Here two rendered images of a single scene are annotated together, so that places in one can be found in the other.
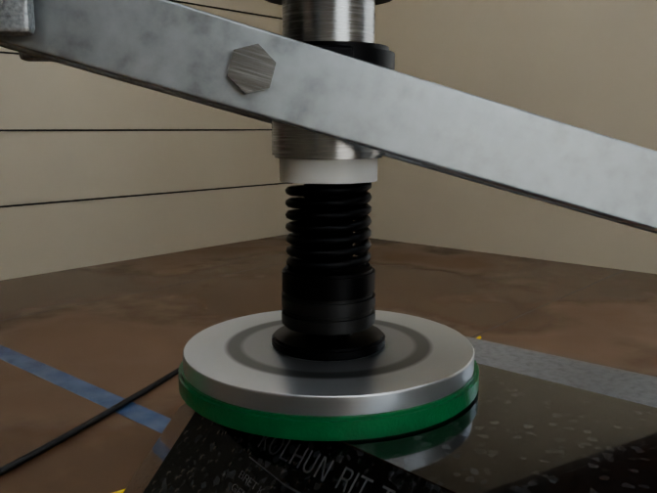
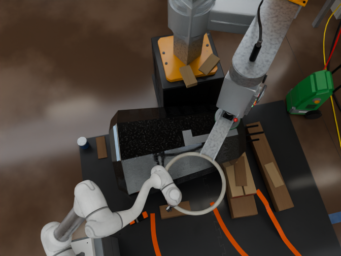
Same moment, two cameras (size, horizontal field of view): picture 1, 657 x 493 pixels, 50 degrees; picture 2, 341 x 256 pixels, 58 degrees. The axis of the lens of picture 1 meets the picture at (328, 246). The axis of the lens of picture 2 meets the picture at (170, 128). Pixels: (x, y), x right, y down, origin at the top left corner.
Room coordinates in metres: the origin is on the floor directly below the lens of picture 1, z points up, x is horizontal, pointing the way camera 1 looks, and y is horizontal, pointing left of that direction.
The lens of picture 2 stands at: (0.74, -1.14, 3.23)
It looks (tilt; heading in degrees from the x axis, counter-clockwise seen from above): 68 degrees down; 126
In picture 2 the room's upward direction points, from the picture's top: straight up
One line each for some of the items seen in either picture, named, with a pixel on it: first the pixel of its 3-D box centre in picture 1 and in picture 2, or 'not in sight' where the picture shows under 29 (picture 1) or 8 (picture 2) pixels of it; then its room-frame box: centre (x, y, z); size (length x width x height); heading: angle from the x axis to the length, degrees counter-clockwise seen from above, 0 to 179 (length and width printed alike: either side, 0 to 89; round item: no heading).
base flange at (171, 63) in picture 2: not in sight; (186, 55); (-0.17, 0.36, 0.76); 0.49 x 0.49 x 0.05; 48
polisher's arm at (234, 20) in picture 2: not in sight; (216, 12); (0.01, 0.45, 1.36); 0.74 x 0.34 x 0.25; 27
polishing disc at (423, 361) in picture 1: (328, 350); (227, 117); (0.50, 0.00, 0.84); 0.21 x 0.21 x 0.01
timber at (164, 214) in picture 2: not in sight; (175, 210); (0.55, -0.80, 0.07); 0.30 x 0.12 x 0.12; 46
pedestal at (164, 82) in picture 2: not in sight; (184, 76); (-0.17, 0.36, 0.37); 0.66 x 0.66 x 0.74; 48
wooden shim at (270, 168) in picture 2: not in sight; (273, 174); (1.16, 0.08, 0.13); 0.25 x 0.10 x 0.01; 147
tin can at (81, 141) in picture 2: not in sight; (83, 142); (-0.67, -0.82, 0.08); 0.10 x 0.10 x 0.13
